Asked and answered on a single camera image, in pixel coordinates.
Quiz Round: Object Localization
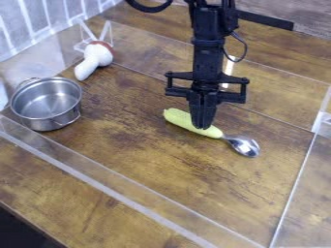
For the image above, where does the small steel pot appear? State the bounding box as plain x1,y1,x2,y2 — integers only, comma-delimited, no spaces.
10,77,82,132

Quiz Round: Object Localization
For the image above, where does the white toy mushroom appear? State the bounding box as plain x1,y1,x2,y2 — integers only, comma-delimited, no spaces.
73,41,113,80

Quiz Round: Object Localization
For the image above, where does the black bar on table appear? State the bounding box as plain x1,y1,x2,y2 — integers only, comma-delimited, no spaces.
238,10,293,31

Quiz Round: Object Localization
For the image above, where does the clear acrylic stand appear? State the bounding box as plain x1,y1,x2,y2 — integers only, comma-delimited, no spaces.
73,20,113,52

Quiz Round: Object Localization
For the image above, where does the green handled metal spoon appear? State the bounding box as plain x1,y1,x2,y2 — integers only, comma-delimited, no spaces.
162,108,260,158

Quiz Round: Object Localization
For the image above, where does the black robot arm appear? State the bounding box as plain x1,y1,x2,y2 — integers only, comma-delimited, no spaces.
165,0,249,129

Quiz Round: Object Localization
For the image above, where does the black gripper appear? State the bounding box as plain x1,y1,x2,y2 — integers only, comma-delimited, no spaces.
165,6,249,129

